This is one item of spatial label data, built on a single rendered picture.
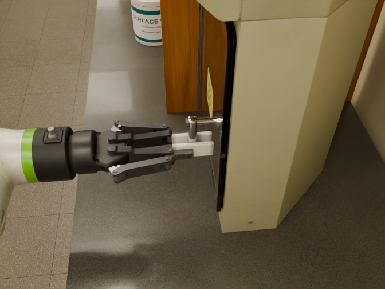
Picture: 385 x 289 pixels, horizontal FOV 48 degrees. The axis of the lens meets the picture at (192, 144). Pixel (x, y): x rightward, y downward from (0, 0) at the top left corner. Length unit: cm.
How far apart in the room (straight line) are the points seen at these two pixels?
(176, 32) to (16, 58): 230
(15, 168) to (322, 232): 59
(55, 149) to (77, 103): 197
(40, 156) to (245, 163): 33
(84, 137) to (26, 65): 238
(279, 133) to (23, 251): 158
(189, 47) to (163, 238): 43
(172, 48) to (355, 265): 59
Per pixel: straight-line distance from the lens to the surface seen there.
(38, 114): 268
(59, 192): 224
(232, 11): 55
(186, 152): 74
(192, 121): 71
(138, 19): 134
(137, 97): 118
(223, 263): 86
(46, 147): 74
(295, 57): 61
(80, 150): 73
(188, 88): 108
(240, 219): 86
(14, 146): 75
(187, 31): 99
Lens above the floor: 169
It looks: 46 degrees down
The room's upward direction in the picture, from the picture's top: straight up
